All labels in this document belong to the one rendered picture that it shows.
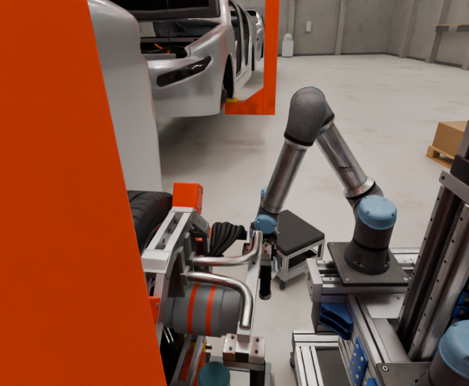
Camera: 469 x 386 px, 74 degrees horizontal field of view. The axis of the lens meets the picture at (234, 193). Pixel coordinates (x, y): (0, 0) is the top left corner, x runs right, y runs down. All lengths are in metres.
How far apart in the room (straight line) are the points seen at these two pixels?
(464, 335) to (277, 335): 1.33
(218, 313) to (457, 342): 0.52
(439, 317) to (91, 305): 0.91
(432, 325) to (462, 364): 0.29
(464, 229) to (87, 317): 0.78
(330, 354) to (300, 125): 1.12
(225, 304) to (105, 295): 0.71
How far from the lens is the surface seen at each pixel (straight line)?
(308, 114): 0.95
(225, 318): 0.88
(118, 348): 0.22
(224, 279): 0.80
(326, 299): 1.22
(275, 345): 1.93
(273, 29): 4.20
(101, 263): 0.18
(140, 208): 0.79
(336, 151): 1.11
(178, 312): 0.90
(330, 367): 1.65
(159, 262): 0.71
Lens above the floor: 1.56
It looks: 28 degrees down
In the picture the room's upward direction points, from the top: 1 degrees counter-clockwise
